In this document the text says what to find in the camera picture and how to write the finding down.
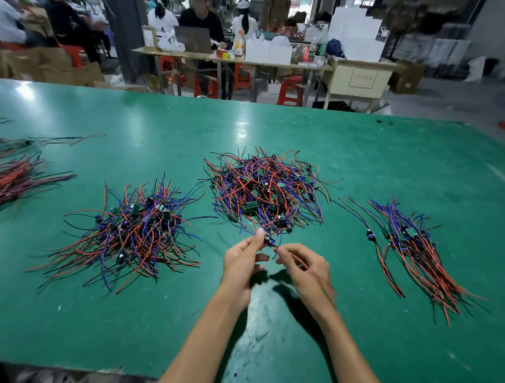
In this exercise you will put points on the cream cabinet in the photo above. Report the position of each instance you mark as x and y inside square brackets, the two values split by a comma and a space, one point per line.
[360, 81]

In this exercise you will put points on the person's right hand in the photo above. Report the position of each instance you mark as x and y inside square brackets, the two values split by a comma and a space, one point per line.
[311, 284]

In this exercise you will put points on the row of cardboard boxes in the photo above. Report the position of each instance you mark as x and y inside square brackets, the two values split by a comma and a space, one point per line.
[48, 66]

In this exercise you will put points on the row of white containers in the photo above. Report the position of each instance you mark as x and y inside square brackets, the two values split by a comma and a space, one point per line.
[268, 51]

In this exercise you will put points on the person's left hand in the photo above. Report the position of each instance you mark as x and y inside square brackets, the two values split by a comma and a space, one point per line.
[241, 271]

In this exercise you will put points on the grey laptop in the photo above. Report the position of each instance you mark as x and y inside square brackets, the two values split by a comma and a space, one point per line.
[194, 39]

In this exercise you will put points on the dark blue bag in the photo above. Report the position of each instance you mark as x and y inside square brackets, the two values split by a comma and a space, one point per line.
[335, 48]

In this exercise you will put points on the stack of white boxes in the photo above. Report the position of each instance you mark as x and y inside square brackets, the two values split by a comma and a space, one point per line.
[358, 32]

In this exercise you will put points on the long wooden work table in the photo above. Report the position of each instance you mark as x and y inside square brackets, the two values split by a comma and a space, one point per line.
[234, 58]

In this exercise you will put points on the person's left forearm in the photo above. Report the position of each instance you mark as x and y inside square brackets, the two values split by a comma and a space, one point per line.
[197, 355]

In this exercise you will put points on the person's right forearm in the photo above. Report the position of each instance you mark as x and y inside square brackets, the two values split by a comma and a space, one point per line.
[353, 364]

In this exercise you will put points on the brown cardboard box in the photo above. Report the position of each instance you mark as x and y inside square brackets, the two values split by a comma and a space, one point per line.
[409, 79]

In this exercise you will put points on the red plastic stool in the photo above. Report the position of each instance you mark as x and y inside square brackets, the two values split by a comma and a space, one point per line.
[243, 79]
[171, 69]
[291, 91]
[74, 55]

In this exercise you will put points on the dark pillar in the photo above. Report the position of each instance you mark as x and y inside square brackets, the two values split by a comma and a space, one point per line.
[128, 26]

